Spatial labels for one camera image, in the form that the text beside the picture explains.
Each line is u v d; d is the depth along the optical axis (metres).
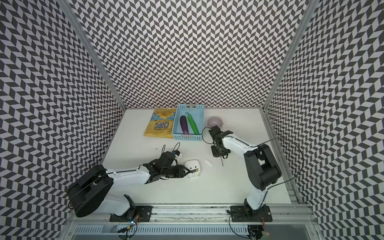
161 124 1.08
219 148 0.76
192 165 0.85
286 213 0.75
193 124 1.08
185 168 0.82
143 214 0.73
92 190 0.43
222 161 0.89
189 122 1.10
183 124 1.07
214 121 1.05
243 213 0.67
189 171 0.83
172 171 0.74
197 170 0.84
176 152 0.81
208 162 0.91
